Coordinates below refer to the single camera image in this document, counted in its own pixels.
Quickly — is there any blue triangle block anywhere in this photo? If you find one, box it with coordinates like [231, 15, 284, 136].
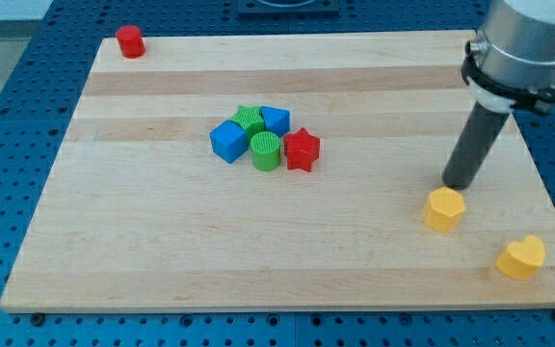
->
[260, 106, 290, 137]

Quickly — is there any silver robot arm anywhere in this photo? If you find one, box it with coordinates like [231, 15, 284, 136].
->
[462, 0, 555, 115]

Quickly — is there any wooden board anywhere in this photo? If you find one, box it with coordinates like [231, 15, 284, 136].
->
[0, 30, 555, 313]

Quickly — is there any green cylinder block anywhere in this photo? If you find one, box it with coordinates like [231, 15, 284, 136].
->
[250, 131, 281, 172]

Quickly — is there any red star block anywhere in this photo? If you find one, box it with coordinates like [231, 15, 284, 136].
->
[283, 127, 321, 173]

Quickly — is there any blue cube block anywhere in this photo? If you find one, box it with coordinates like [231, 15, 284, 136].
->
[209, 120, 248, 164]

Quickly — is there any green star block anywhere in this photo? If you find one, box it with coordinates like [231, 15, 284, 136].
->
[230, 105, 265, 141]

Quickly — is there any yellow hexagon block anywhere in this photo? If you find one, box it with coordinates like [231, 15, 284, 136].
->
[423, 187, 466, 232]

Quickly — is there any red cylinder block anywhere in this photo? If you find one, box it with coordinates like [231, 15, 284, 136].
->
[116, 25, 145, 59]

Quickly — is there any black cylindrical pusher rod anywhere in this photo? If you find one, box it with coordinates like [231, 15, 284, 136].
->
[442, 102, 510, 191]

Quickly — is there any yellow heart block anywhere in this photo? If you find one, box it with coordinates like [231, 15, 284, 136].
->
[494, 235, 546, 280]

